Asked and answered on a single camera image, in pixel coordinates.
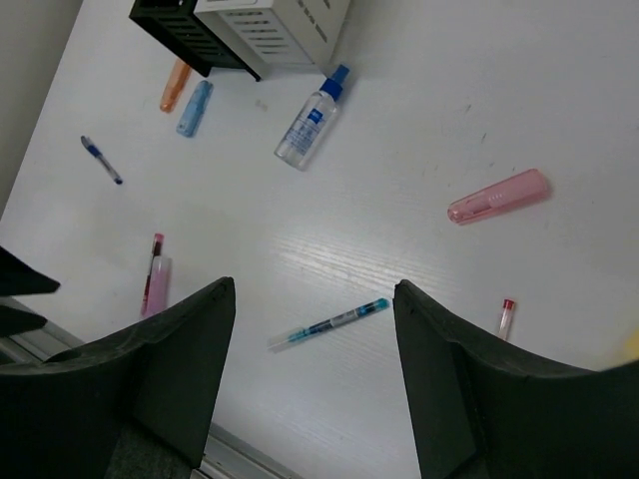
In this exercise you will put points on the dark red pen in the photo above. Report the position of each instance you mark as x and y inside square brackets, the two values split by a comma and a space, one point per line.
[156, 250]

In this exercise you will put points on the clear spray bottle blue cap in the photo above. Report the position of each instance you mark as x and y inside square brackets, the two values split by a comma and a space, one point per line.
[304, 134]

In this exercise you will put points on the blue highlighter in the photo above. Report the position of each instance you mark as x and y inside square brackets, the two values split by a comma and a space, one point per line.
[195, 110]

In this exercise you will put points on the white slotted container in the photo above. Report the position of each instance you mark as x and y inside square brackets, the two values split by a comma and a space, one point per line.
[297, 35]

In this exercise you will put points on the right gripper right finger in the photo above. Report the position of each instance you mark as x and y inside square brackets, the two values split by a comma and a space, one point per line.
[481, 407]

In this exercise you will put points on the orange highlighter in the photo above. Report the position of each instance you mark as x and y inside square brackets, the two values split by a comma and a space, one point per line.
[176, 83]

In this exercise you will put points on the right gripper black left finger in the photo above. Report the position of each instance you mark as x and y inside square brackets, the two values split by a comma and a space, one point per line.
[78, 414]

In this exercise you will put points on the black slotted container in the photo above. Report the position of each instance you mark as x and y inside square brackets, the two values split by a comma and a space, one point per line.
[174, 24]

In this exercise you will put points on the pink purple highlighter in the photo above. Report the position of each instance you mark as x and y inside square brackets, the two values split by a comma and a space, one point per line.
[159, 287]

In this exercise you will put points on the aluminium front rail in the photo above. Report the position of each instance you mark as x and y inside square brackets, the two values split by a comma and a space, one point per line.
[224, 454]

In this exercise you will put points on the teal blue pen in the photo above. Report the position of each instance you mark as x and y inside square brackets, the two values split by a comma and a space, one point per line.
[301, 334]

